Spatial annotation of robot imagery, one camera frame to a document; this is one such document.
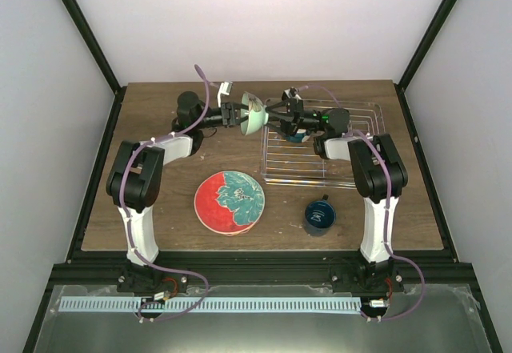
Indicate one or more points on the white bowl with blue rim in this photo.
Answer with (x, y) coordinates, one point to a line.
(300, 136)

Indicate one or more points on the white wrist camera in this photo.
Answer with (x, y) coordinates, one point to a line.
(291, 95)
(224, 89)

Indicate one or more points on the dark blue mug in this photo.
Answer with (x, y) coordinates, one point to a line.
(319, 216)

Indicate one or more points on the red and teal plate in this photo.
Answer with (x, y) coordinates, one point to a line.
(229, 203)

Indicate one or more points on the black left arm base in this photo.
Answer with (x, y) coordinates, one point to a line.
(144, 280)

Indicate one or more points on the light green ceramic bowl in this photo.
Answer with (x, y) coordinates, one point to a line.
(257, 115)

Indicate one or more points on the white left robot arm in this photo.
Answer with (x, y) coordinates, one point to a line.
(135, 178)

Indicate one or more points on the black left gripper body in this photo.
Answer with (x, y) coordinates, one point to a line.
(226, 115)

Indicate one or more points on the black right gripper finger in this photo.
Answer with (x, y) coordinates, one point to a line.
(279, 123)
(277, 108)

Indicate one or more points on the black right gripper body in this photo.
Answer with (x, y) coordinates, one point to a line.
(298, 116)

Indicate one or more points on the black aluminium frame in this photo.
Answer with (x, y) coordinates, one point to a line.
(257, 267)

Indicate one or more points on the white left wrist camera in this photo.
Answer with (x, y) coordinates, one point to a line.
(224, 89)

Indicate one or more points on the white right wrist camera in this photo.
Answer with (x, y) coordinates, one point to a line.
(291, 95)

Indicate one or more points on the light blue slotted strip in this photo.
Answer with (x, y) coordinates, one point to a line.
(330, 305)

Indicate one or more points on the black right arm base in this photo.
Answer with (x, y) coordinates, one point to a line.
(362, 278)

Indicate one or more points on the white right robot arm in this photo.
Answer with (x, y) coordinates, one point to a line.
(378, 171)

